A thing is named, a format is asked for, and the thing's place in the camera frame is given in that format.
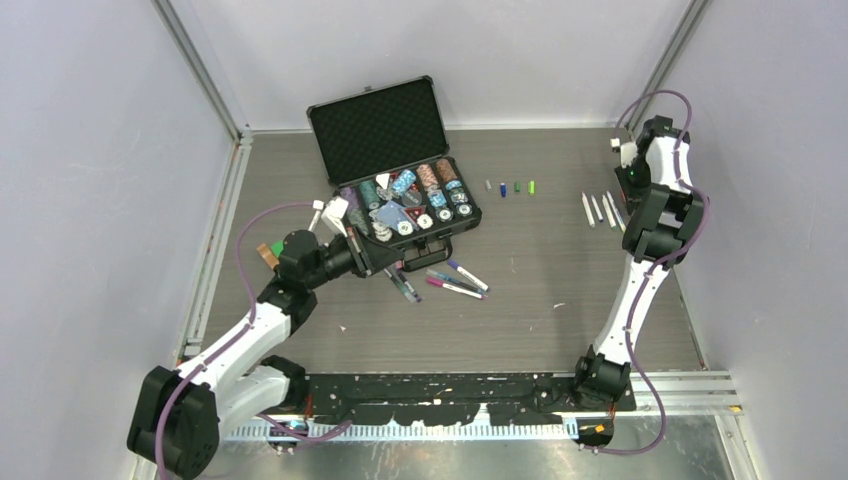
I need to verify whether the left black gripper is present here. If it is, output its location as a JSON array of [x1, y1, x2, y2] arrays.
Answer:
[[305, 224, 402, 291]]

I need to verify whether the dark purple marker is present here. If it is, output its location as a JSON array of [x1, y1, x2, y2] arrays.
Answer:
[[395, 265, 422, 303]]

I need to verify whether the green cap white marker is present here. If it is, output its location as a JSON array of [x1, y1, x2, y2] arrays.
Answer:
[[602, 195, 618, 230]]

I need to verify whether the dark green marker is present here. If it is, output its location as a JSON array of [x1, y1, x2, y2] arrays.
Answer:
[[383, 269, 418, 304]]

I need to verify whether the purple cap white marker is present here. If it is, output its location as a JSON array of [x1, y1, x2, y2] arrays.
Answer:
[[447, 259, 490, 292]]

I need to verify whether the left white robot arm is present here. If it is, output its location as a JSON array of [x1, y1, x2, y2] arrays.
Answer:
[[126, 227, 404, 479]]

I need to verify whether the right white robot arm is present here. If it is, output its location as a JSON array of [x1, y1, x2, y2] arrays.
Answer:
[[570, 115, 707, 411]]

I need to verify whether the magenta cap white marker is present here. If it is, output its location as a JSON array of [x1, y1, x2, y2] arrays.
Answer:
[[426, 277, 486, 300]]

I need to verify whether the light blue marker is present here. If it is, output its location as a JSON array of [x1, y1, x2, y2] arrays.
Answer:
[[426, 269, 479, 292]]

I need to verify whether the black poker chip case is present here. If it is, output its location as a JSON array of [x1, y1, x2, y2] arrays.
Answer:
[[306, 75, 483, 272]]

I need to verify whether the brown wooden block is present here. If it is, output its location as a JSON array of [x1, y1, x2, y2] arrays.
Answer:
[[256, 244, 279, 270]]

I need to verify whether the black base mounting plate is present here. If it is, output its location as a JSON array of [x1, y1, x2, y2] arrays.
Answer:
[[276, 372, 611, 426]]

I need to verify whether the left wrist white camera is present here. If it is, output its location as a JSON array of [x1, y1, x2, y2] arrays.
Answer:
[[307, 196, 349, 237]]

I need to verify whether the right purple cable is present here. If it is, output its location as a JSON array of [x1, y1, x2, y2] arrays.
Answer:
[[582, 89, 711, 457]]

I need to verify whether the purple cable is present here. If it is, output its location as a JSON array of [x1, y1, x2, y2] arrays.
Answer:
[[153, 201, 352, 480], [582, 89, 711, 457]]

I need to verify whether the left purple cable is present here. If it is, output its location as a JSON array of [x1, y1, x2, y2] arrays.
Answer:
[[153, 201, 352, 480]]

